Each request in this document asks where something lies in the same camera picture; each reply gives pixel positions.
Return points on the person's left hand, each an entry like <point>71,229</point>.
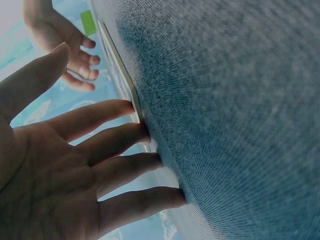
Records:
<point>42,170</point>

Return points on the person's right hand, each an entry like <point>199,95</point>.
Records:
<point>50,27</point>

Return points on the person's right fingers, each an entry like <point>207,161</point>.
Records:
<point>83,62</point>

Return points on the green rectangular piece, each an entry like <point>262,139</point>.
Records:
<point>88,23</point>

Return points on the person's left thumb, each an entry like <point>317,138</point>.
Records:
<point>37,75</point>

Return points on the thin white flat board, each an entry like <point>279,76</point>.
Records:
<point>120,67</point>

